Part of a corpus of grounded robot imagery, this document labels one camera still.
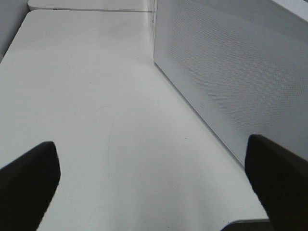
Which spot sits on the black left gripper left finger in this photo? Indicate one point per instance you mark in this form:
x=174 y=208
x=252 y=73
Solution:
x=27 y=187

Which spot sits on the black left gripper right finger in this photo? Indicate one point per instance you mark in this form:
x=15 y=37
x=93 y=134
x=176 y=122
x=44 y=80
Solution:
x=279 y=178

